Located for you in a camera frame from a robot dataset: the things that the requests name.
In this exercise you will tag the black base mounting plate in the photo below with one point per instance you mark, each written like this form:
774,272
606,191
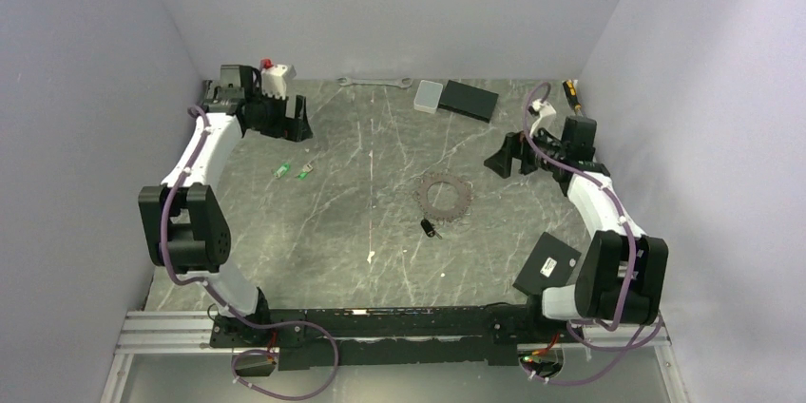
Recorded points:
495,334

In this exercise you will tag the translucent white plastic box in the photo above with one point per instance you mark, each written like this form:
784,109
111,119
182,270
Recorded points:
427,96

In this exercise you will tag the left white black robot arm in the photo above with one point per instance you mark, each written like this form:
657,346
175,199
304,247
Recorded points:
186,231

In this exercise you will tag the black flat rectangular box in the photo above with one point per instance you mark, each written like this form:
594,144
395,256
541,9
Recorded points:
469,101

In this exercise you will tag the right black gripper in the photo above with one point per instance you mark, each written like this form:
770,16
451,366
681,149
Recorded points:
515,145

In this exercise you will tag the aluminium extrusion rail frame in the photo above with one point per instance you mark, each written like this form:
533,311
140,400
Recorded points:
190,332

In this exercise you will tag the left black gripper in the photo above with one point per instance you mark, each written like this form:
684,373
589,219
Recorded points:
295,128

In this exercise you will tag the black key fob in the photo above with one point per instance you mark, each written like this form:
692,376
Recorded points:
429,229

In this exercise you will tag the yellow black screwdriver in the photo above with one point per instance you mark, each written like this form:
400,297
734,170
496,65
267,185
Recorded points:
572,97

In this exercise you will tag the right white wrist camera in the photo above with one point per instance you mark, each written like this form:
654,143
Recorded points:
542,114

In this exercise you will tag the green plastic key tag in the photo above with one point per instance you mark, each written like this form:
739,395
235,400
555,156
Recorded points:
281,171

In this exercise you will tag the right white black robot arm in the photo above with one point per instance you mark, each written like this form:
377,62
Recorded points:
620,277

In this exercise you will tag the silver open-end wrench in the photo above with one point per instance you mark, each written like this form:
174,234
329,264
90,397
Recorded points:
402,83

